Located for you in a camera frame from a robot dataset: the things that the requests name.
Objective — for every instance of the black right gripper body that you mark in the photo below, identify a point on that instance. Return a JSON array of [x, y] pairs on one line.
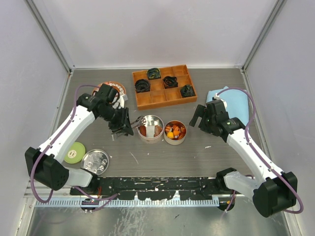
[[206, 123]]

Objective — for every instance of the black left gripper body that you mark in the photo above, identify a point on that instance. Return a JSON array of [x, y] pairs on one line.
[[116, 118]]

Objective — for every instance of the brown fried cutlet piece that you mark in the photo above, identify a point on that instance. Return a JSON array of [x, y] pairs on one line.
[[142, 130]]

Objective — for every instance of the red sausage piece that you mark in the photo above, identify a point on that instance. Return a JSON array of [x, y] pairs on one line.
[[182, 133]]

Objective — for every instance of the tall pink lunch tin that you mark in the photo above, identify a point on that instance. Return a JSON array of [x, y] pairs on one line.
[[151, 121]]

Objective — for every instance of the brown meat piece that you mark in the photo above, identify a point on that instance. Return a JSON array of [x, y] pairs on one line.
[[158, 130]]

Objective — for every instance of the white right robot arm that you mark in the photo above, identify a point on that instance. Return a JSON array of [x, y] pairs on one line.
[[271, 189]]

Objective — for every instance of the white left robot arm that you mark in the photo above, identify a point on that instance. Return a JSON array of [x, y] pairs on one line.
[[44, 163]]

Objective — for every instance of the short pink lunch tin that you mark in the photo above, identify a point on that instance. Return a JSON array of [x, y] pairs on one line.
[[174, 141]]

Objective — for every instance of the dark seaweed roll right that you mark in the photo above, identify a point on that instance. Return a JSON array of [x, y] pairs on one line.
[[187, 91]]

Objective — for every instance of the folded light blue cloth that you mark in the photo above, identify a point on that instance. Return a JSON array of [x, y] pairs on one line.
[[237, 104]]

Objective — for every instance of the brown patterned food plate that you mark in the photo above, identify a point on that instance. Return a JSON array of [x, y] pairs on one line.
[[119, 87]]

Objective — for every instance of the dark seaweed roll centre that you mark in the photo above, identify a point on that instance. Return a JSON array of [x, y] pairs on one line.
[[170, 82]]

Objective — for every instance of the round metal lid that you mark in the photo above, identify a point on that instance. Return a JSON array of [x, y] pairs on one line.
[[95, 161]]

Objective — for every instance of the wooden compartment tray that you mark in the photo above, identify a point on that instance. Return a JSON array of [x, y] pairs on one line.
[[160, 96]]

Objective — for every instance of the green object behind lid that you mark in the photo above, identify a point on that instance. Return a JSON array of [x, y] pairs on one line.
[[75, 154]]

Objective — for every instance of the dark seaweed roll back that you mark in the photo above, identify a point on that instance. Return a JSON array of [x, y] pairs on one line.
[[153, 73]]

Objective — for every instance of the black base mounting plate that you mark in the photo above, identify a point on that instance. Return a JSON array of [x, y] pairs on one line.
[[157, 188]]

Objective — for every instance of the white slotted cable duct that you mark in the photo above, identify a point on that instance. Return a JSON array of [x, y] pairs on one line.
[[176, 202]]

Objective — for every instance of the aluminium frame rail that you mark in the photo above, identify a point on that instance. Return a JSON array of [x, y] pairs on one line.
[[43, 191]]

